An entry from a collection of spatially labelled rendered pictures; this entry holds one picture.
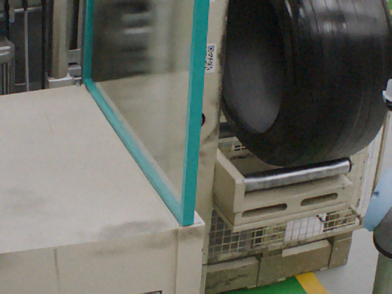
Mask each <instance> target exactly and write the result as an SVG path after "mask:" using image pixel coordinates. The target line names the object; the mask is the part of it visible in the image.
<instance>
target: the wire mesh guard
mask: <svg viewBox="0 0 392 294"><path fill-rule="evenodd" d="M390 119H391V111H389V112H388V114H387V117H386V119H385V121H384V126H383V130H382V133H381V134H378V135H381V141H377V142H381V143H380V147H379V148H378V149H379V154H378V156H377V157H369V158H366V159H370V158H371V161H372V158H377V163H376V164H371V161H370V164H369V165H365V162H364V166H361V167H363V171H364V168H365V166H371V165H377V166H376V170H374V171H370V169H369V171H368V172H363V173H359V174H362V178H363V174H364V173H368V176H369V173H370V172H375V175H374V177H373V178H371V179H374V182H373V185H367V184H366V186H364V187H368V186H372V192H365V193H361V194H359V193H360V189H361V188H364V187H361V182H362V181H365V180H362V178H361V182H360V187H359V188H360V189H359V193H358V198H359V195H362V194H366V193H371V196H370V198H369V199H363V200H361V201H363V202H364V200H371V198H372V194H373V192H374V191H375V188H376V187H377V184H378V182H379V177H380V174H381V170H382V164H383V160H384V150H385V147H386V140H387V136H388V129H389V123H390ZM234 140H238V139H234V137H233V138H232V139H231V140H226V141H232V147H233V141H234ZM224 141H225V138H224V139H223V141H219V142H223V149H222V150H221V151H224V150H230V149H235V148H228V149H224ZM377 142H375V138H374V142H373V143H371V144H375V143H377ZM238 148H240V150H241V149H242V148H245V146H243V147H242V143H241V147H238ZM367 149H368V147H367V148H366V151H360V152H357V153H359V157H358V160H353V158H354V155H353V157H352V161H351V163H353V162H354V161H358V162H359V158H360V154H361V153H362V152H367V151H372V155H373V151H374V150H377V149H374V147H373V150H367ZM231 151H232V150H231ZM361 160H365V159H361ZM354 168H356V174H353V175H357V169H358V164H357V167H353V168H352V169H354ZM350 175H351V172H350V174H349V179H350ZM353 175H351V176H353ZM368 176H367V179H366V180H367V183H368ZM355 182H359V181H355ZM355 182H352V183H354V185H355ZM354 189H358V188H354V186H353V192H354ZM352 196H356V195H353V193H352ZM352 196H351V200H352ZM353 203H356V208H355V210H357V209H360V208H361V212H362V208H364V207H365V206H363V204H362V207H360V208H357V204H358V200H357V202H352V203H351V202H350V207H351V204H353ZM350 207H349V210H346V211H350V210H354V209H350ZM341 212H344V210H343V211H341ZM361 212H360V214H356V211H355V214H354V215H353V216H354V217H355V216H357V215H360V218H359V220H357V221H359V222H358V224H355V225H348V226H347V224H348V218H349V217H351V216H349V214H348V216H347V217H348V218H347V217H345V218H347V222H346V224H344V225H346V226H345V227H340V226H341V221H342V217H341V218H340V219H341V220H340V219H337V220H340V224H339V225H337V226H333V227H328V225H327V228H326V230H327V229H328V228H332V230H329V231H325V232H319V233H316V234H312V235H309V236H306V235H305V237H299V235H303V234H307V233H311V232H307V231H306V233H303V234H299V235H298V236H297V235H296V236H297V238H294V239H292V237H296V236H292V233H293V231H292V232H291V237H286V238H285V233H286V232H289V231H290V230H289V231H286V227H285V231H284V232H285V233H284V238H282V239H283V241H281V242H277V240H280V239H278V234H279V233H282V232H279V227H280V226H281V225H279V226H275V227H272V225H271V227H269V228H265V229H270V228H271V231H270V234H267V235H263V231H264V230H265V229H264V226H263V229H260V230H262V236H259V237H262V241H261V246H257V247H254V246H255V245H259V244H254V240H255V238H252V239H253V245H250V246H253V248H249V249H246V247H248V246H244V247H245V250H242V251H238V249H240V248H244V247H239V248H238V246H239V242H242V241H246V244H247V240H250V239H247V237H248V230H247V232H243V233H247V236H246V239H245V240H241V241H239V238H238V241H234V242H232V236H233V235H232V233H231V240H230V243H226V244H230V245H231V243H235V242H238V245H237V248H233V249H237V251H235V252H231V253H230V250H233V249H230V247H229V249H228V250H225V251H229V253H225V254H222V252H223V245H224V243H223V240H222V244H219V245H214V244H215V239H220V238H224V230H228V229H229V228H228V229H225V222H223V223H224V226H223V237H219V238H215V236H216V232H217V231H221V230H216V226H215V231H211V232H215V234H214V242H213V253H208V254H213V256H210V257H207V263H214V262H218V261H222V260H229V259H233V258H239V257H242V256H249V255H253V254H257V253H260V252H264V251H271V250H274V249H280V248H284V247H288V246H294V245H296V244H301V243H305V242H310V241H314V240H318V239H321V238H324V237H330V236H335V235H340V234H343V233H345V232H350V231H354V230H359V229H363V228H364V227H363V224H361V223H360V221H361V220H360V219H361V214H365V213H361ZM339 213H340V212H339ZM333 214H336V215H337V211H336V213H333ZM333 214H330V213H329V215H326V216H329V217H330V215H333ZM336 215H335V219H336ZM218 216H219V215H218ZM323 216H324V215H322V216H319V217H316V216H315V221H314V225H310V226H315V222H316V218H320V217H322V219H321V223H319V224H322V220H323ZM212 217H216V221H217V216H212ZM312 219H313V218H312ZM309 220H310V219H309V217H308V220H302V218H301V221H297V222H295V220H294V223H293V230H296V229H300V228H308V227H310V226H308V222H309ZM337 220H330V221H337ZM302 221H307V226H306V227H301V224H302ZM330 221H329V218H328V221H326V222H323V223H329V222H330ZM357 221H354V222H357ZM298 222H301V223H300V227H299V228H295V229H294V224H295V223H298ZM351 223H353V222H351ZM216 224H221V223H215V224H211V225H216ZM287 224H291V223H286V224H284V225H287ZM316 225H318V224H316ZM338 226H339V228H338V229H335V230H334V229H333V228H334V227H338ZM276 227H278V232H277V233H274V234H277V238H276V240H272V241H270V235H274V234H271V232H272V228H276ZM256 231H259V230H256V229H255V230H254V231H249V232H255V236H256ZM318 231H321V227H320V230H317V231H314V229H313V233H314V232H318ZM243 233H240V232H239V234H243ZM299 233H300V232H299ZM239 234H238V235H239ZM268 235H269V241H268V244H267V245H263V246H262V244H264V243H262V242H263V237H264V236H268ZM226 237H230V236H226ZM287 238H290V240H288V241H284V239H287ZM210 240H211V239H210ZM273 241H276V243H274V244H269V242H273ZM220 245H222V248H221V251H218V252H214V247H215V246H220ZM209 247H212V246H209ZM219 252H221V255H214V253H219Z"/></svg>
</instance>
